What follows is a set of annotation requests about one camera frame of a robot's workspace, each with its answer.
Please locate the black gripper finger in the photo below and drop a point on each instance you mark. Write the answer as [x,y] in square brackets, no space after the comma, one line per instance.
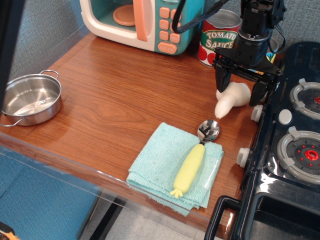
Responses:
[261,89]
[222,77]

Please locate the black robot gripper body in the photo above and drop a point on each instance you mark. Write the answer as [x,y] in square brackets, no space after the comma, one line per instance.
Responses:
[250,47]

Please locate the white plush mushroom toy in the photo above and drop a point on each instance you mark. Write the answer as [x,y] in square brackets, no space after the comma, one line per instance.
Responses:
[236,94]

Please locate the teal toy microwave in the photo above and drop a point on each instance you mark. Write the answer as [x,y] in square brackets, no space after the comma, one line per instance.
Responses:
[143,24]

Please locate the pineapple slices can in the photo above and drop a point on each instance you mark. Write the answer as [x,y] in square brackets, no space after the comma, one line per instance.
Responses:
[274,45]

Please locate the tomato sauce can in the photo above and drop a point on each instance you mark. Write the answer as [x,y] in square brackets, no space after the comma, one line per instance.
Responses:
[218,31]

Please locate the light blue folded cloth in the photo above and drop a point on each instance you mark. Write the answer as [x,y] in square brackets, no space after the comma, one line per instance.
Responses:
[154,170]

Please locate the black toy stove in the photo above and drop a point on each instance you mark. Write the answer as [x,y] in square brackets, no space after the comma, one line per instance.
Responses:
[280,189]

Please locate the stainless steel pot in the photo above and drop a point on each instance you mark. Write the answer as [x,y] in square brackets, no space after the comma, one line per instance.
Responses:
[32,99]

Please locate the orange plush toy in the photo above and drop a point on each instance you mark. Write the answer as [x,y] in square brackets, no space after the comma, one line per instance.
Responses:
[8,236]

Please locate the spoon with yellow handle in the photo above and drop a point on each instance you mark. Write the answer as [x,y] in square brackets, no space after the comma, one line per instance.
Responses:
[206,132]

